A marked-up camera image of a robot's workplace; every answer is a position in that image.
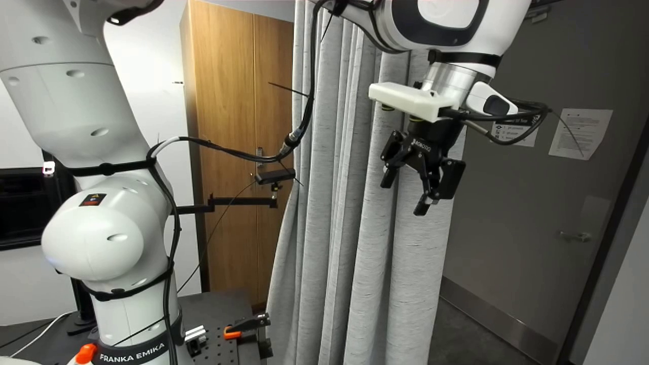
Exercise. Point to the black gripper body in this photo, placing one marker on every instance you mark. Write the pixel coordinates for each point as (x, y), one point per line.
(423, 146)

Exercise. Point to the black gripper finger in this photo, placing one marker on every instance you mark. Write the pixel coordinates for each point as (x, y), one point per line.
(421, 206)
(390, 173)

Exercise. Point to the grey fabric curtain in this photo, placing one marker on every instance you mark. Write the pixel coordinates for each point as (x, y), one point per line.
(355, 277)

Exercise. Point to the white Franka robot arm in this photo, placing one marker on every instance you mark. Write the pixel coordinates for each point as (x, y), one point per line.
(56, 71)

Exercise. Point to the grey metal door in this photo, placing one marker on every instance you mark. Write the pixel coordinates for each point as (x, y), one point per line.
(528, 226)

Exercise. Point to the white paper notice on door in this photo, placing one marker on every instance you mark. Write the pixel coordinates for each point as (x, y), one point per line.
(578, 133)

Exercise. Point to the wooden door panel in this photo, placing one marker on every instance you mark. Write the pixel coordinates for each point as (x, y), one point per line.
(238, 66)

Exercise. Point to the orange black bar clamp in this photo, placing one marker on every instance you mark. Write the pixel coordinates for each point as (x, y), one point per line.
(250, 331)

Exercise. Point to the black perforated work table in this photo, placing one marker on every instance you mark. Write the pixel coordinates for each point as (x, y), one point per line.
(208, 325)

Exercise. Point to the black monitor screen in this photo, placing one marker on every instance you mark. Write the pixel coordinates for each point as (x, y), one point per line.
(26, 202)

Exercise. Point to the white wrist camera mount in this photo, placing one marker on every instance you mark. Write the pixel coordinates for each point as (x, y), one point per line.
(480, 97)

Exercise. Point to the black camera on boom arm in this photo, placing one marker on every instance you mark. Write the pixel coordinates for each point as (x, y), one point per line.
(261, 179)

